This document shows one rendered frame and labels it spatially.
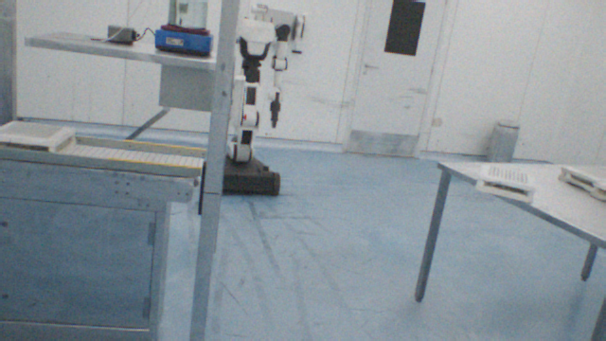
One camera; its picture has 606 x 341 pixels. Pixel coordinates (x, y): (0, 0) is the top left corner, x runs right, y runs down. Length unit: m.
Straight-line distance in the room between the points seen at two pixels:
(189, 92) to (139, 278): 0.77
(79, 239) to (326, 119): 4.26
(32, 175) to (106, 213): 0.29
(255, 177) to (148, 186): 2.28
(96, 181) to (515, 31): 5.72
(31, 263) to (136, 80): 3.68
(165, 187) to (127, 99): 3.82
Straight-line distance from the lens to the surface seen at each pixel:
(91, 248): 2.27
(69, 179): 2.13
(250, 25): 4.26
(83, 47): 1.95
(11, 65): 3.09
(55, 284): 2.38
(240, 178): 4.27
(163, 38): 2.03
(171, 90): 2.19
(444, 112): 6.68
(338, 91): 6.10
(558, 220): 2.41
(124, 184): 2.09
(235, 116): 2.90
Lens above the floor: 1.45
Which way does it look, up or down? 16 degrees down
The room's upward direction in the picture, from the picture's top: 9 degrees clockwise
